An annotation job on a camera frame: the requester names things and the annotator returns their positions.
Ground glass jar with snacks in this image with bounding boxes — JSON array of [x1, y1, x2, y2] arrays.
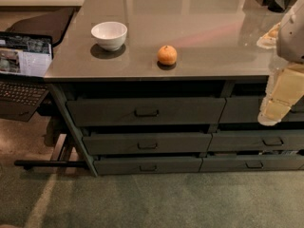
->
[[256, 23, 280, 49]]

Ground orange mandarin fruit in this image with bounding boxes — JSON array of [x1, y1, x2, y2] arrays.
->
[[158, 46, 177, 66]]

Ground black floor bar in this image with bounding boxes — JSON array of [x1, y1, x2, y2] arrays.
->
[[14, 160, 87, 170]]

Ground open black laptop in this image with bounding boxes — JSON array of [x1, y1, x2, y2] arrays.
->
[[0, 31, 53, 122]]

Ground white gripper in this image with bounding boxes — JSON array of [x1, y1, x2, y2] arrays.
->
[[257, 63, 304, 126]]

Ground white ceramic bowl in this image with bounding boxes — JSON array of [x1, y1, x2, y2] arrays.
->
[[91, 22, 127, 51]]

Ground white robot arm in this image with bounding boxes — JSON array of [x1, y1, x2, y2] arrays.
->
[[256, 0, 304, 126]]

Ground grey cabinet frame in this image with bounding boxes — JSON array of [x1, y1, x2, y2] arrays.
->
[[52, 80, 304, 175]]

